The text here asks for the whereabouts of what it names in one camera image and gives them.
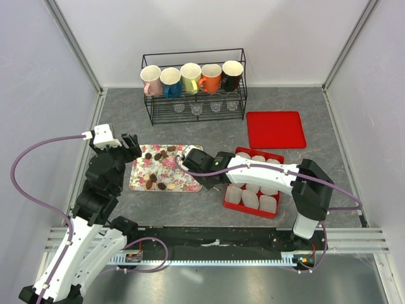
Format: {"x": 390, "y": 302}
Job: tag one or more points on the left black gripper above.
{"x": 133, "y": 151}

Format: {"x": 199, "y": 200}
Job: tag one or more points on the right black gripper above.
{"x": 207, "y": 185}

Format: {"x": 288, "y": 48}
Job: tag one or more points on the floral serving tray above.
{"x": 159, "y": 159}

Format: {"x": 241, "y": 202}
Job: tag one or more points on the red chocolate box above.
{"x": 252, "y": 199}

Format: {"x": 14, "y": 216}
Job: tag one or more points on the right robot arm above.
{"x": 306, "y": 182}

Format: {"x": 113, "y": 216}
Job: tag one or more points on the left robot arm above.
{"x": 74, "y": 266}

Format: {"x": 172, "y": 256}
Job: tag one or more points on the brown oval chocolate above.
{"x": 153, "y": 178}

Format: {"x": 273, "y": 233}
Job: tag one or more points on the dark oval chocolate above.
{"x": 162, "y": 186}

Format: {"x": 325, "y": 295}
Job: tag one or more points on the clear glass cup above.
{"x": 216, "y": 106}
{"x": 179, "y": 107}
{"x": 196, "y": 108}
{"x": 232, "y": 105}

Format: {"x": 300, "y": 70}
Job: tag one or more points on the pink mug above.
{"x": 150, "y": 76}

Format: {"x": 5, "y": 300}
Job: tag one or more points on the blue mug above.
{"x": 171, "y": 78}

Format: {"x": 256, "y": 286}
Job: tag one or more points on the red box lid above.
{"x": 275, "y": 130}

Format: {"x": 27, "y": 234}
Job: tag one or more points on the yellow-green mug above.
{"x": 191, "y": 75}

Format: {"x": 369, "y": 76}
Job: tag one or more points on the orange mug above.
{"x": 210, "y": 78}

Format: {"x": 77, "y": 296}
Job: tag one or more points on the black and red mug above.
{"x": 231, "y": 73}

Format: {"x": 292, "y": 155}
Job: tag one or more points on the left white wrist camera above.
{"x": 102, "y": 137}

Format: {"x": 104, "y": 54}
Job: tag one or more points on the black wire mug rack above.
{"x": 160, "y": 109}

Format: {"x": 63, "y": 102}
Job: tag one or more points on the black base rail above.
{"x": 222, "y": 243}

